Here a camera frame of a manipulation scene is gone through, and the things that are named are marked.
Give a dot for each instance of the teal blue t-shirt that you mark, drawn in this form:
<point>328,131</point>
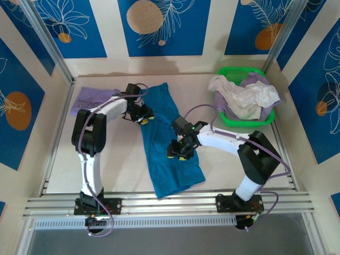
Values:
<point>164,170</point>

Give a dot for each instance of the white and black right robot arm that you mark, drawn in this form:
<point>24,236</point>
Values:
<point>257,162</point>

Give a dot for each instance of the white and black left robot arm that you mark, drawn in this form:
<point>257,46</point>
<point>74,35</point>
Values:
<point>91,170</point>

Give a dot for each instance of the aluminium extrusion base beam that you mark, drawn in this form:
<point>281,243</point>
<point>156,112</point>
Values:
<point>170,203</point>

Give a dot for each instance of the lavender t-shirt with dark print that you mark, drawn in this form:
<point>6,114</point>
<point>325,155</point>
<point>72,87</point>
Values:
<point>85,97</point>

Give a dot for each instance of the green plastic laundry basket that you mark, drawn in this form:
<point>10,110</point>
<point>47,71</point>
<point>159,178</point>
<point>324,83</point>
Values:
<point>233,73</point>

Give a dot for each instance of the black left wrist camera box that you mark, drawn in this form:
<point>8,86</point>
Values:
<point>132,89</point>

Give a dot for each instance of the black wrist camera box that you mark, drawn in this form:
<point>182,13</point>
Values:
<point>181,124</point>
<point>132,89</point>

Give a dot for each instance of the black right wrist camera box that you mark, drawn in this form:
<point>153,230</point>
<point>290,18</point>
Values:
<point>181,124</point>

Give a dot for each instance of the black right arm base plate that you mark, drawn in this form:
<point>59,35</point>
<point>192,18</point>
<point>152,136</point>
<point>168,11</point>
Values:
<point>223,203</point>

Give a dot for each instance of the aluminium side rail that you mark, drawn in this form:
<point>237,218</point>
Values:
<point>62,106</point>
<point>289,180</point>

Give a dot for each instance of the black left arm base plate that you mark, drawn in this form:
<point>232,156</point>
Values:
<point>114,205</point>

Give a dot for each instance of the blue floral wall panel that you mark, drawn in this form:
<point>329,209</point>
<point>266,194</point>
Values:
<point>318,132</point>
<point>79,29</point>
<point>16,138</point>
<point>244,21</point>
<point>180,40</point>

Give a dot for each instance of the aluminium corner post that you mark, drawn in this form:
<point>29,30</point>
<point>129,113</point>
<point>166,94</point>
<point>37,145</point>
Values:
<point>287,34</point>
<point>45,37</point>

